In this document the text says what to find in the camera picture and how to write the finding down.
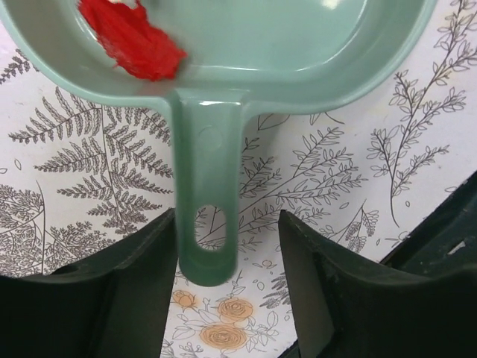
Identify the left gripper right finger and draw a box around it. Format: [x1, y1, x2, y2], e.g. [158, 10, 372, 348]
[279, 176, 476, 358]

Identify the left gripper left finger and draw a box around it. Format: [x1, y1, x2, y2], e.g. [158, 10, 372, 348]
[1, 210, 176, 357]

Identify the green dustpan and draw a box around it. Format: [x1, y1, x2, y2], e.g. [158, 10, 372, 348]
[1, 1, 436, 286]

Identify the red paper scrap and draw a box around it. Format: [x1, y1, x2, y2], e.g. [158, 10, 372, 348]
[78, 0, 187, 81]

